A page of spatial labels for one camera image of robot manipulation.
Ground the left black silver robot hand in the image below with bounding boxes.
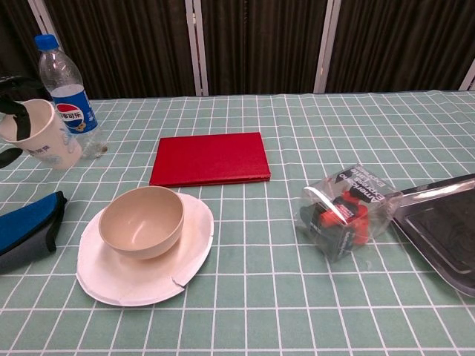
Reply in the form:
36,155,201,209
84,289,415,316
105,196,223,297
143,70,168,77
0,75,42,170

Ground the white paper cup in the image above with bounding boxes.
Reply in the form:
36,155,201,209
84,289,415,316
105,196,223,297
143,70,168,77
0,98,84,171

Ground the beige bowl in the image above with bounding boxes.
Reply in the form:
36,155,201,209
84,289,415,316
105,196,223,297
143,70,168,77
98,185,186,261

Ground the clear Pepsi bottle blue cap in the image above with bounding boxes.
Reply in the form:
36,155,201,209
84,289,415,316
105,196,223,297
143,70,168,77
34,33,109,160

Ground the blue grey fabric sleeve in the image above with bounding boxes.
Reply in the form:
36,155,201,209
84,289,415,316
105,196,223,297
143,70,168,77
0,190,69,276

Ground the red hardcover book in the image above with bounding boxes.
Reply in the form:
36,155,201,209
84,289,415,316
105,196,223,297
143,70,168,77
148,131,272,188

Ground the white paper plate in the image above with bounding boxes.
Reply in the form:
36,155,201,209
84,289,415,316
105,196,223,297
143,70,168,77
76,191,216,308

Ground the black curtain backdrop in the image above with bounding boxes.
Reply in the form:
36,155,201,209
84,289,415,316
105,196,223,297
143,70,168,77
0,0,475,100

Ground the green white grid tablecloth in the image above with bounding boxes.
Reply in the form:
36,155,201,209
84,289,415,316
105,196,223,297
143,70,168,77
0,88,475,356

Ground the clear box of coffee capsules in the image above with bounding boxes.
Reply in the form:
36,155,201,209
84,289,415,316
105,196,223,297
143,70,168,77
295,164,404,264

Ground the stainless steel tray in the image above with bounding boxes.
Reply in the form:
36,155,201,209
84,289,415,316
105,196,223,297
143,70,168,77
391,174,475,299

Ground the white aluminium frame post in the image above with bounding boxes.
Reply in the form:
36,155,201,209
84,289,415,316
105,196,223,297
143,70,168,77
184,0,210,97
27,0,52,38
458,68,475,91
313,0,342,94

